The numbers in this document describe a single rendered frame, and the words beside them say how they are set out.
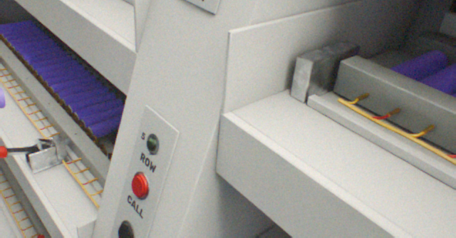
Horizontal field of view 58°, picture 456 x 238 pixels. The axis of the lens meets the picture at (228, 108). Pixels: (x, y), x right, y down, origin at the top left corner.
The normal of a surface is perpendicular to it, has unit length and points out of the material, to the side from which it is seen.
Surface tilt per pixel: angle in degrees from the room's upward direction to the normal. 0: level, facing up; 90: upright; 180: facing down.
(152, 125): 90
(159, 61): 90
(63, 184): 17
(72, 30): 107
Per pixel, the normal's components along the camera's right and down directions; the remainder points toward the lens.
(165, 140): -0.70, 0.02
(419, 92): 0.08, -0.85
